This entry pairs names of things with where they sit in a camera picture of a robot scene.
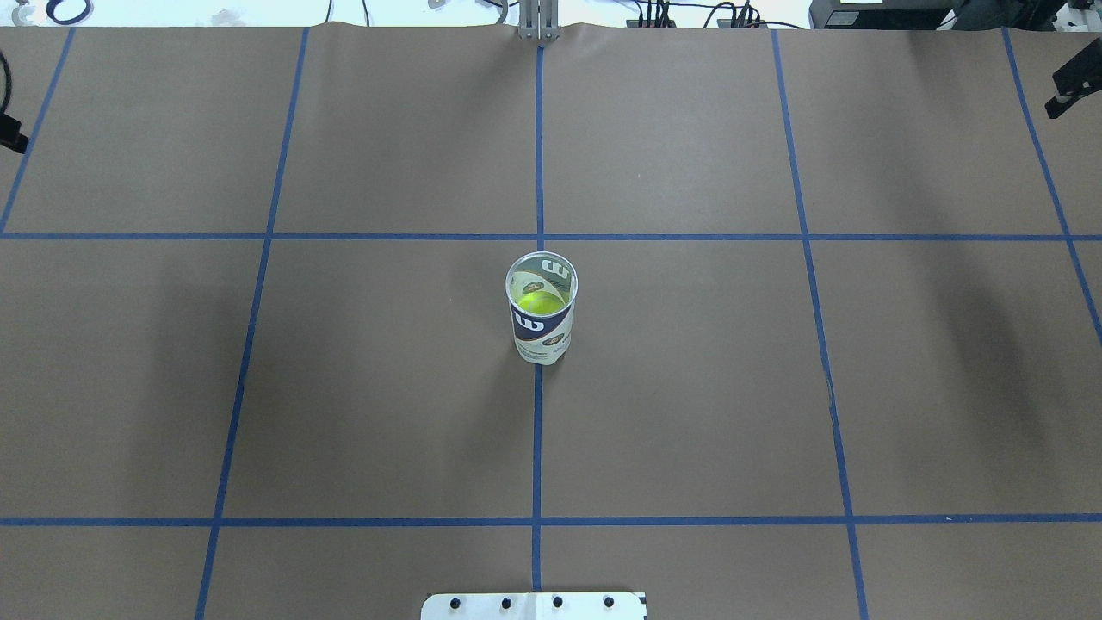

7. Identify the black box on table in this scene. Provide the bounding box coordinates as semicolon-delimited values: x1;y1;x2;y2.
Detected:
808;1;954;31

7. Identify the yellow Wilson tennis ball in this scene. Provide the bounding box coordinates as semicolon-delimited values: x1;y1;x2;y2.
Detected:
516;289;566;315

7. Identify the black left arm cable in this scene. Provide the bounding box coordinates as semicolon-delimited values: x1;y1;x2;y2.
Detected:
0;52;32;156

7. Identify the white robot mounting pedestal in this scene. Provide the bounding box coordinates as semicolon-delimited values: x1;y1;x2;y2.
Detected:
420;590;648;619

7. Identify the aluminium frame post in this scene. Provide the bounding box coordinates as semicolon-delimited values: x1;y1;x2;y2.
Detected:
517;0;561;42

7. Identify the clear tennis ball can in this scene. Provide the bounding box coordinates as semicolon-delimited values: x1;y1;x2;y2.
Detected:
505;251;579;365

